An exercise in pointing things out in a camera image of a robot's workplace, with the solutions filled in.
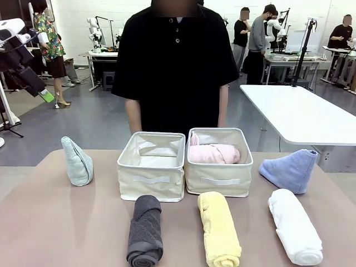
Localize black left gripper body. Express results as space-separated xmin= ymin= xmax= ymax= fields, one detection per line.
xmin=17 ymin=66 xmax=46 ymax=97

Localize mint green cone-folded towel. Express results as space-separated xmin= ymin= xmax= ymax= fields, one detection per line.
xmin=61 ymin=136 xmax=94 ymax=187

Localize dark grey towel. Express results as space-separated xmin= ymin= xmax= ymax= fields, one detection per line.
xmin=126 ymin=194 xmax=164 ymax=267

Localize yellow towel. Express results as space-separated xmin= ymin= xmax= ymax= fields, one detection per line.
xmin=197 ymin=191 xmax=242 ymax=267

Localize light blue cone-folded towel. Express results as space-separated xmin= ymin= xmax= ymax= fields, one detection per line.
xmin=258 ymin=149 xmax=319 ymax=195

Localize white towel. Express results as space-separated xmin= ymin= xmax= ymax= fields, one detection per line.
xmin=268 ymin=188 xmax=324 ymax=266

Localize person's right forearm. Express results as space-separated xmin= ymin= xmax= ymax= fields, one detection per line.
xmin=124 ymin=97 xmax=143 ymax=135

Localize person's left forearm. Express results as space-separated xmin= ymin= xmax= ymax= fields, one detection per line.
xmin=217 ymin=85 xmax=230 ymax=128

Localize white stand leg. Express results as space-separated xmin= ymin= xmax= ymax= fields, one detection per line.
xmin=0 ymin=80 xmax=21 ymax=126

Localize seated person's grey trousers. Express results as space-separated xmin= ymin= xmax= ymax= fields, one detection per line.
xmin=63 ymin=55 xmax=82 ymax=87

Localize mannequin in floral shirt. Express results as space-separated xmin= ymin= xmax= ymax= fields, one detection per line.
xmin=29 ymin=0 xmax=72 ymax=110

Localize black floor tripod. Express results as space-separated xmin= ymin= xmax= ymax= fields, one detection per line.
xmin=0 ymin=119 xmax=24 ymax=139

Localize grey plastic stool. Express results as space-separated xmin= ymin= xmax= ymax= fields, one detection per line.
xmin=102 ymin=71 xmax=116 ymax=91

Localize white background work table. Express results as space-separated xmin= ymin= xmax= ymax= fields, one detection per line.
xmin=78 ymin=51 xmax=120 ymax=92

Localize person torso in black shirt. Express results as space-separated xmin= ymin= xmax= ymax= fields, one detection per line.
xmin=111 ymin=0 xmax=240 ymax=137

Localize cream fabric storage basket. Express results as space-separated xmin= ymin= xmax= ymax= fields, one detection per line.
xmin=116 ymin=131 xmax=186 ymax=202
xmin=184 ymin=127 xmax=254 ymax=198

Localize pink rolled towel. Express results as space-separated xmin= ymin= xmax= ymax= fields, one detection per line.
xmin=189 ymin=133 xmax=241 ymax=165

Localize background person in black shirt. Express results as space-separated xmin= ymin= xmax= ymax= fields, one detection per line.
xmin=233 ymin=7 xmax=253 ymax=76

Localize background person in grey sweater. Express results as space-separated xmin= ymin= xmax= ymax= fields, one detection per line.
xmin=246 ymin=4 xmax=279 ymax=86

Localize grey background work table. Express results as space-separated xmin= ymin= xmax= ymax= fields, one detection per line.
xmin=263 ymin=52 xmax=332 ymax=85

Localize white rectangular table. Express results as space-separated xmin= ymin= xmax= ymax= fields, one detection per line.
xmin=239 ymin=84 xmax=356 ymax=173

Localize background person in black top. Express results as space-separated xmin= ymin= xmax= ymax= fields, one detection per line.
xmin=327 ymin=15 xmax=354 ymax=51

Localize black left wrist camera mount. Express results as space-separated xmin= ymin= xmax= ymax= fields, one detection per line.
xmin=0 ymin=41 xmax=34 ymax=72

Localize black camera pole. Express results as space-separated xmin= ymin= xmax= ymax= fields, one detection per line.
xmin=290 ymin=18 xmax=318 ymax=87

